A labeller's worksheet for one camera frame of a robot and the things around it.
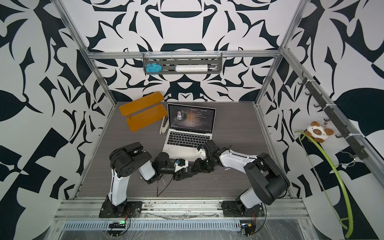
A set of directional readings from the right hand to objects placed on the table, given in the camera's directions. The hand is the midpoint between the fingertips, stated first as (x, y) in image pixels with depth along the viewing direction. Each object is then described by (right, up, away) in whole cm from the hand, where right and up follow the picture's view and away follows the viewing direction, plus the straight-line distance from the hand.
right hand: (192, 169), depth 86 cm
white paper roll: (0, +58, +4) cm, 59 cm away
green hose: (+52, -7, -32) cm, 62 cm away
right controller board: (+26, -23, -14) cm, 38 cm away
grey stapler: (-20, +23, +21) cm, 37 cm away
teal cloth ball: (-23, +59, +5) cm, 64 cm away
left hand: (-2, +1, +3) cm, 3 cm away
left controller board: (-34, -22, -13) cm, 43 cm away
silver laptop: (-2, +23, +14) cm, 27 cm away
